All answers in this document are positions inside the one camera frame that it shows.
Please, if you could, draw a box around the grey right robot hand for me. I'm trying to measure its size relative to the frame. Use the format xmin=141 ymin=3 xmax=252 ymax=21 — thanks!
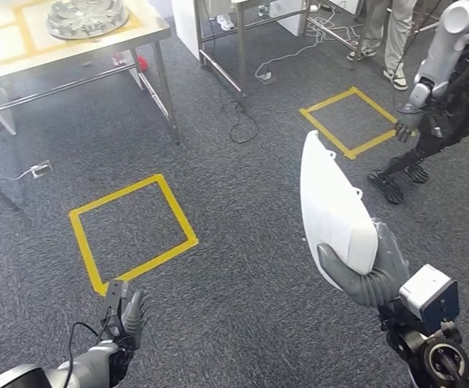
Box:
xmin=316 ymin=221 xmax=410 ymax=309

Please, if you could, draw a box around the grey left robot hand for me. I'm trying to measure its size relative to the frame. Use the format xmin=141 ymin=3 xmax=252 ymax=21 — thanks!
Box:
xmin=121 ymin=289 xmax=149 ymax=352

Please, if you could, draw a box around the white plastic shell part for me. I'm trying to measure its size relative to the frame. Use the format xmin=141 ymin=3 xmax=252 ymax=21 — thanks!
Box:
xmin=300 ymin=129 xmax=379 ymax=291

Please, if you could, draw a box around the large round metal part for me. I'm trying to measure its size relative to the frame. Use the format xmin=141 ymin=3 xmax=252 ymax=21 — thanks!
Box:
xmin=47 ymin=0 xmax=131 ymax=40

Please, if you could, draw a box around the steel workbench table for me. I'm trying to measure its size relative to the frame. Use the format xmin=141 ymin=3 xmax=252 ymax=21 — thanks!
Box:
xmin=0 ymin=0 xmax=181 ymax=146

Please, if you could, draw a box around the yellow floor tape square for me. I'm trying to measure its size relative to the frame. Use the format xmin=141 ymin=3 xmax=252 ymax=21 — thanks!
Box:
xmin=69 ymin=173 xmax=199 ymax=297
xmin=298 ymin=86 xmax=399 ymax=161

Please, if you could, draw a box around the metal floor socket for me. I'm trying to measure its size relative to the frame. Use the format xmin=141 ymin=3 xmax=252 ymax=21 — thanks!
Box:
xmin=29 ymin=158 xmax=53 ymax=180

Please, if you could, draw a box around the person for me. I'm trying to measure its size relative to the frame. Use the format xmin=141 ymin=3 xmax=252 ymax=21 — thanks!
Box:
xmin=217 ymin=2 xmax=272 ymax=32
xmin=347 ymin=0 xmax=418 ymax=91

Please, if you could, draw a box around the white and black humanoid robot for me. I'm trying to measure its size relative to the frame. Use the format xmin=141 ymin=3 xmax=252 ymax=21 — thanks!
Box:
xmin=380 ymin=0 xmax=469 ymax=178

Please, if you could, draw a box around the white panel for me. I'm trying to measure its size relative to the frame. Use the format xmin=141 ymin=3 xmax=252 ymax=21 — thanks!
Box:
xmin=171 ymin=0 xmax=202 ymax=47

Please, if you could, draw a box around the yellow tape outline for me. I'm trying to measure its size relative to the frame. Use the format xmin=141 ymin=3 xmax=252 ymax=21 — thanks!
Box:
xmin=0 ymin=0 xmax=143 ymax=68

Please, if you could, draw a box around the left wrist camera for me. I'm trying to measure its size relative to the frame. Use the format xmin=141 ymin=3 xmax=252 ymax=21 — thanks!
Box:
xmin=98 ymin=279 xmax=130 ymax=344

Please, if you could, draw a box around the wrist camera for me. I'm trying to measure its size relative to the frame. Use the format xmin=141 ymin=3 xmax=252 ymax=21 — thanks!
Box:
xmin=98 ymin=279 xmax=130 ymax=344
xmin=399 ymin=264 xmax=461 ymax=337

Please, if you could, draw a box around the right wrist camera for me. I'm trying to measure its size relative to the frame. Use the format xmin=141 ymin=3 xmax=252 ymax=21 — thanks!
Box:
xmin=399 ymin=264 xmax=461 ymax=337

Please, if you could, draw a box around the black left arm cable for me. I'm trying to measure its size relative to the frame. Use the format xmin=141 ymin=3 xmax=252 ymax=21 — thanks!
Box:
xmin=62 ymin=321 xmax=101 ymax=388

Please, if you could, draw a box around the black floor cable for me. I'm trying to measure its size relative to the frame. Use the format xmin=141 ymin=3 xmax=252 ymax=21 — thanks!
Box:
xmin=218 ymin=80 xmax=260 ymax=145

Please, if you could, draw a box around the white floor cable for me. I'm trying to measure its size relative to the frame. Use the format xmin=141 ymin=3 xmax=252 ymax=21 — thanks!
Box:
xmin=255 ymin=5 xmax=324 ymax=82

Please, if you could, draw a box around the steel frame table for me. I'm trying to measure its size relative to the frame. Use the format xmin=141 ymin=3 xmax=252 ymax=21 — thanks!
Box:
xmin=193 ymin=0 xmax=312 ymax=99

